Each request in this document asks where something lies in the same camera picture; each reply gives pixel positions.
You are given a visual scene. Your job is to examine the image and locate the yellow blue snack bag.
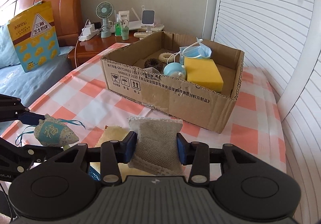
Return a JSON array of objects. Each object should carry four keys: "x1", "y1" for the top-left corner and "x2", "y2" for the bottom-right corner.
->
[{"x1": 8, "y1": 1, "x2": 60, "y2": 72}]

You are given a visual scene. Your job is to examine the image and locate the cream hair scrunchie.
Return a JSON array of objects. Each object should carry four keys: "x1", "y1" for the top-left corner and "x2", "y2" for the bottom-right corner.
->
[{"x1": 158, "y1": 52, "x2": 175, "y2": 63}]

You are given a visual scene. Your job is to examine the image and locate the blue face mask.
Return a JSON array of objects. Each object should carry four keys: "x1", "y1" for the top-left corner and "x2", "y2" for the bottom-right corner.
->
[{"x1": 165, "y1": 38, "x2": 212, "y2": 65}]

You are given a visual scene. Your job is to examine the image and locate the white charging cable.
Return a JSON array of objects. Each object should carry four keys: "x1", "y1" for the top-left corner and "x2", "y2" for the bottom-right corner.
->
[{"x1": 73, "y1": 19, "x2": 90, "y2": 70}]

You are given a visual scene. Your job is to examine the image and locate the brown hair scrunchie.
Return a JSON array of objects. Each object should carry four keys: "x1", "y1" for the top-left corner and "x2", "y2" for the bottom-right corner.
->
[{"x1": 144, "y1": 58, "x2": 163, "y2": 72}]

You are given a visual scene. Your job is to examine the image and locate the checked pink white tablecloth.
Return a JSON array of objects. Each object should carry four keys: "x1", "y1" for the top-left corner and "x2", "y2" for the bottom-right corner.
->
[{"x1": 0, "y1": 42, "x2": 287, "y2": 189}]

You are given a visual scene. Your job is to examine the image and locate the wooden nightstand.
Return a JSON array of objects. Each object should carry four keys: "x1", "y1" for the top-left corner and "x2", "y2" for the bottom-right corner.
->
[{"x1": 68, "y1": 31, "x2": 139, "y2": 69}]

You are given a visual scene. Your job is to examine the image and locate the mint handheld fan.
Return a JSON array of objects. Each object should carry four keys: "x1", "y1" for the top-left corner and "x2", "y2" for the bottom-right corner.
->
[{"x1": 96, "y1": 1, "x2": 114, "y2": 38}]

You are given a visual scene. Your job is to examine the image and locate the white router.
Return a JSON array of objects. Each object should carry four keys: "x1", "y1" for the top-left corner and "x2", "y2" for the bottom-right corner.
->
[{"x1": 129, "y1": 8, "x2": 164, "y2": 32}]

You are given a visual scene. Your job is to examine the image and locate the white louvered door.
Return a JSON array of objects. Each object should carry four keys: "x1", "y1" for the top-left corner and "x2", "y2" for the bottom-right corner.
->
[{"x1": 211, "y1": 0, "x2": 320, "y2": 223}]

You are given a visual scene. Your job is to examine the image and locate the white power strip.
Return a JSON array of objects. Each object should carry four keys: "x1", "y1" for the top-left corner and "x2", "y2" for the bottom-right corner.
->
[{"x1": 78, "y1": 19, "x2": 100, "y2": 42}]

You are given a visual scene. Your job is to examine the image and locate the white remote control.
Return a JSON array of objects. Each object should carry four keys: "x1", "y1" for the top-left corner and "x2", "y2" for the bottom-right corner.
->
[{"x1": 134, "y1": 32, "x2": 152, "y2": 39}]

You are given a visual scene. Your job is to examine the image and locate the white phone stand mirror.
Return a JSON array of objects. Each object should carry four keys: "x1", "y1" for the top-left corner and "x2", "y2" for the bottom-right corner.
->
[{"x1": 141, "y1": 6, "x2": 155, "y2": 32}]

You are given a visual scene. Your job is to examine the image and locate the yellow cleaning cloth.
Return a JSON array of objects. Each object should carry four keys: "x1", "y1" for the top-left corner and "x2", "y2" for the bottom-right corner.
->
[{"x1": 95, "y1": 126, "x2": 129, "y2": 147}]

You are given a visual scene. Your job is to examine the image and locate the yellow green sponge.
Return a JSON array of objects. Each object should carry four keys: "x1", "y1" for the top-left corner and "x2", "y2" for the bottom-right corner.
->
[{"x1": 184, "y1": 58, "x2": 224, "y2": 92}]

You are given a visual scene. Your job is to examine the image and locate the blue grey bedsheet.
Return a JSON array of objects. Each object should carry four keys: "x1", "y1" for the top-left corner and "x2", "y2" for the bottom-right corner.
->
[{"x1": 1, "y1": 25, "x2": 73, "y2": 107}]

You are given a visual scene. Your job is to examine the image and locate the green bottle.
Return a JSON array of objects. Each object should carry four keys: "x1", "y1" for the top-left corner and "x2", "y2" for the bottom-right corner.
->
[{"x1": 114, "y1": 20, "x2": 121, "y2": 37}]

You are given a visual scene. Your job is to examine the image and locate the grey mesh pouch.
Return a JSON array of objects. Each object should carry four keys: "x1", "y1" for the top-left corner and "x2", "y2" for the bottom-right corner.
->
[{"x1": 128, "y1": 117, "x2": 183, "y2": 176}]

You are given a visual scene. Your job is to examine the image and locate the mint green tube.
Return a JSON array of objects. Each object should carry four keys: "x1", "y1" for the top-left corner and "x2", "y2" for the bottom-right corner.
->
[{"x1": 121, "y1": 19, "x2": 129, "y2": 41}]

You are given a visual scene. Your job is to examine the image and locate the light blue round toy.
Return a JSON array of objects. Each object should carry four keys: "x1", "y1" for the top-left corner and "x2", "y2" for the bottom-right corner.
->
[{"x1": 163, "y1": 62, "x2": 187, "y2": 80}]

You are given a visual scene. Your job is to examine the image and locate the cardboard box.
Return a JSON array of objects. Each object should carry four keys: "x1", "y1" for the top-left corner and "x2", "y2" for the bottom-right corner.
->
[{"x1": 101, "y1": 31, "x2": 244, "y2": 133}]

